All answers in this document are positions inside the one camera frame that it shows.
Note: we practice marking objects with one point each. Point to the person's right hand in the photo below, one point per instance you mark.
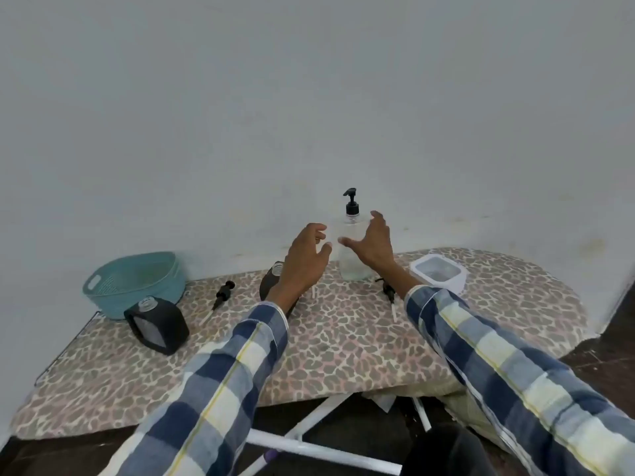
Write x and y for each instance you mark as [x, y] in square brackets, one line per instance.
[377, 242]

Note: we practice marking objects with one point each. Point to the person's left hand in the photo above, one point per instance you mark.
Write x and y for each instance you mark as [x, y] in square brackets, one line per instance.
[302, 262]

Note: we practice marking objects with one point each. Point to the tall clear plastic bottle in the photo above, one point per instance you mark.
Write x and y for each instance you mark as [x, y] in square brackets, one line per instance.
[354, 270]

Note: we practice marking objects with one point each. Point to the long-tube black pump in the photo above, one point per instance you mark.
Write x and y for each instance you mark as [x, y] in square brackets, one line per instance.
[352, 209]

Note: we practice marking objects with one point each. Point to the black soap dispenser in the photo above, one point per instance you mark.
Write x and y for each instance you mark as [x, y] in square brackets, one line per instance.
[168, 322]
[268, 287]

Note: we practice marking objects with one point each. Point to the white square dispenser bottle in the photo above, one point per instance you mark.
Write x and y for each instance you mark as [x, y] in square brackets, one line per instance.
[454, 282]

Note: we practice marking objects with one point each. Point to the person's right forearm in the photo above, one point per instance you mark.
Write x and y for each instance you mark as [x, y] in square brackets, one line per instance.
[496, 361]

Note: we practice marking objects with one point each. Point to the person's left forearm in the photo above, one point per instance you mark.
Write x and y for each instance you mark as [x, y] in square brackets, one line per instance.
[218, 381]

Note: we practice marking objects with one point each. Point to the person's black trousers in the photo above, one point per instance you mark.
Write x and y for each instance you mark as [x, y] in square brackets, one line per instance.
[446, 456]

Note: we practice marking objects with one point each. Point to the leopard print ironing board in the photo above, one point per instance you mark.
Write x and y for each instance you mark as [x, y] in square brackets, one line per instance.
[347, 342]

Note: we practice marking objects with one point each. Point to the teal plastic basket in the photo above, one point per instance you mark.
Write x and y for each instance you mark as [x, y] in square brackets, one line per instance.
[149, 287]

